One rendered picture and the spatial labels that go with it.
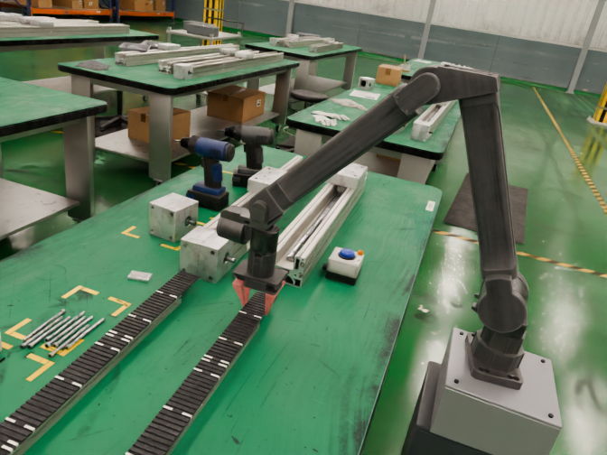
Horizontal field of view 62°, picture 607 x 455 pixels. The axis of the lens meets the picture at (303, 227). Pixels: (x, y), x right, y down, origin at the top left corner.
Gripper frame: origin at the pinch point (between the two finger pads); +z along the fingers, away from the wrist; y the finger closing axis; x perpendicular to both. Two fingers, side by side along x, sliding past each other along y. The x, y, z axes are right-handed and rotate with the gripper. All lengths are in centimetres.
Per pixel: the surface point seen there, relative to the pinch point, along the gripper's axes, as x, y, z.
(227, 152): -48, 31, -16
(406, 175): -194, -14, 23
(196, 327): 8.6, 9.7, 3.1
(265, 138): -75, 29, -15
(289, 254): -22.8, 0.5, -2.3
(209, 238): -12.5, 18.3, -6.2
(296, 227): -33.7, 2.5, -5.1
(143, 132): -248, 192, 53
